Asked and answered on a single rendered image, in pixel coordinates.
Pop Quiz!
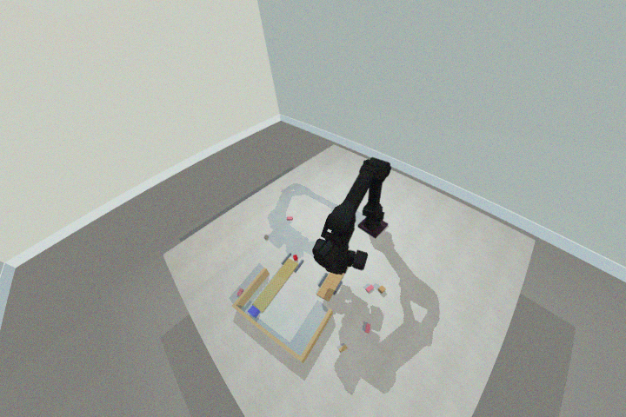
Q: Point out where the tan grid-patterned strip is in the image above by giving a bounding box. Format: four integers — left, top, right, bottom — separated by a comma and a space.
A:
317, 273, 344, 302

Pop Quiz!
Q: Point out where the tan checkered flat strip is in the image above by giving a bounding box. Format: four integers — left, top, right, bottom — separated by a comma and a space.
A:
277, 258, 298, 280

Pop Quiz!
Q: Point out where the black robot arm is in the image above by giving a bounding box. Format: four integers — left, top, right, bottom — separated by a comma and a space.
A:
314, 157, 391, 275

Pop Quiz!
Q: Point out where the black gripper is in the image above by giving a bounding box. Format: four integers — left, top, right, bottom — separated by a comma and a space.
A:
312, 239, 368, 270

